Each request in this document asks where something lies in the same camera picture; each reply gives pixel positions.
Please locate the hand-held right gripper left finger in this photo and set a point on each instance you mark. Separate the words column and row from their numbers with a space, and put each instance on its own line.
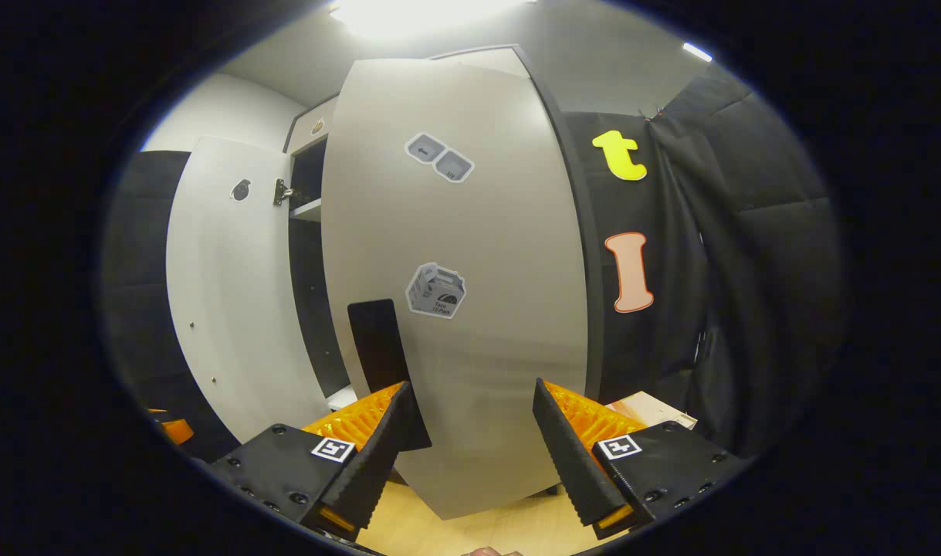
column 377, row 463

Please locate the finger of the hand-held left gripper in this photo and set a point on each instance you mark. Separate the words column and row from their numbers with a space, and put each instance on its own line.
column 177, row 430

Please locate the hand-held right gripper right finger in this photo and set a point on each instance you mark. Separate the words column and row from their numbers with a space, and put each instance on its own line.
column 566, row 463

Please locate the white and grey shoe cabinet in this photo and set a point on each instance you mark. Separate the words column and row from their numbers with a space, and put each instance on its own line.
column 582, row 270

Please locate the white flat box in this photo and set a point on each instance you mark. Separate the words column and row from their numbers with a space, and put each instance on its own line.
column 651, row 407

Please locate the black backdrop cloth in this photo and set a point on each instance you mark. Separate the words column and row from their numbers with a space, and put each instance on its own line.
column 771, row 270

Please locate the small ceiling light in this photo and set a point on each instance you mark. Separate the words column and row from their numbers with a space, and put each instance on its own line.
column 698, row 52

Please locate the long ceiling light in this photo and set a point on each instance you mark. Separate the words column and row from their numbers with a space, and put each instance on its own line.
column 408, row 15

